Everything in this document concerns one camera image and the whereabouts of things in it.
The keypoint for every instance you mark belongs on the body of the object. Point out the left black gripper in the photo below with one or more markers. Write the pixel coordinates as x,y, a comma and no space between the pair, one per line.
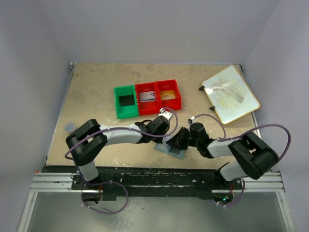
161,123

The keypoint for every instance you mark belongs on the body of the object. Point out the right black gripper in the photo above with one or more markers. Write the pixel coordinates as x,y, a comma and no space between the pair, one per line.
181,137

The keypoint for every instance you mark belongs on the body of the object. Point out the green card holder wallet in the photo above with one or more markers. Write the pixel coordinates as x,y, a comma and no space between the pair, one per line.
172,151

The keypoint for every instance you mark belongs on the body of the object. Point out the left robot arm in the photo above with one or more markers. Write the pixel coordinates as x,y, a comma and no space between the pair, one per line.
88,140

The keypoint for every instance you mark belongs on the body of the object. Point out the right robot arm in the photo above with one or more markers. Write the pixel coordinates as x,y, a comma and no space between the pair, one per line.
253,156

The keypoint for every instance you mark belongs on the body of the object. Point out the white striped card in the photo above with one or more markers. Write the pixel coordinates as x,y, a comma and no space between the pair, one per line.
148,96

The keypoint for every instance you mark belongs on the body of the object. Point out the orange credit card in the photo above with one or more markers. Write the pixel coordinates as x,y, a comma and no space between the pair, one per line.
167,95

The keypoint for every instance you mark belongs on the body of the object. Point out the black card in green bin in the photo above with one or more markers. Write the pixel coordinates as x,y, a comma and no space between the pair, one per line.
127,100

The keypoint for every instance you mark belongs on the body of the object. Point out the middle red plastic bin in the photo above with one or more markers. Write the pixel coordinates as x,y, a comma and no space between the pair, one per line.
147,108

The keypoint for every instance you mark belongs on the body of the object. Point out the red plastic bin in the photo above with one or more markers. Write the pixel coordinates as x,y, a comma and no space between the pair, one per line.
147,108
175,104

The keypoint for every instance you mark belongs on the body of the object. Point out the right red plastic bin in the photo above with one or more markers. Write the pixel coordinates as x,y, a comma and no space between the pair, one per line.
175,104

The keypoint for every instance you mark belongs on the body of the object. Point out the green plastic bin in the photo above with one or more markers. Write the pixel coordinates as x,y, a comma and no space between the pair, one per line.
127,111

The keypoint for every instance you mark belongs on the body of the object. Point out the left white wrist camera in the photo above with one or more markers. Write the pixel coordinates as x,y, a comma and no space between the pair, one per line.
166,114

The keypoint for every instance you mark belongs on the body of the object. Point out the whiteboard with wooden frame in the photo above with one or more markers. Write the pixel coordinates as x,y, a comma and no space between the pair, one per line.
230,95

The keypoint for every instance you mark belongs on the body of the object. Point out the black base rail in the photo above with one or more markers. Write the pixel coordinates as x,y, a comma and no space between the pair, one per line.
156,182

